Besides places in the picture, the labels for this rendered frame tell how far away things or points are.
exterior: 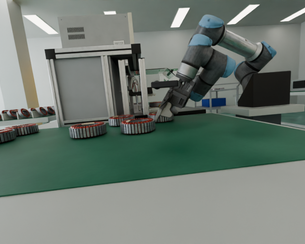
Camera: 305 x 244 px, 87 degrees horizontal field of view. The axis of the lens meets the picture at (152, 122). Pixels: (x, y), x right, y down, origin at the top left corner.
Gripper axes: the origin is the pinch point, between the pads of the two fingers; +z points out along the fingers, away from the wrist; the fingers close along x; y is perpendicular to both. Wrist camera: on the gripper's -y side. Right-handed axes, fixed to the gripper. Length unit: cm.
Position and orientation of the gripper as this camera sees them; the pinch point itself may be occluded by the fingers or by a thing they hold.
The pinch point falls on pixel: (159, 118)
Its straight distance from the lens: 70.3
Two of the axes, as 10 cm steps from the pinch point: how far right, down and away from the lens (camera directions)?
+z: -3.9, 8.6, 3.1
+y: 8.5, 4.7, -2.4
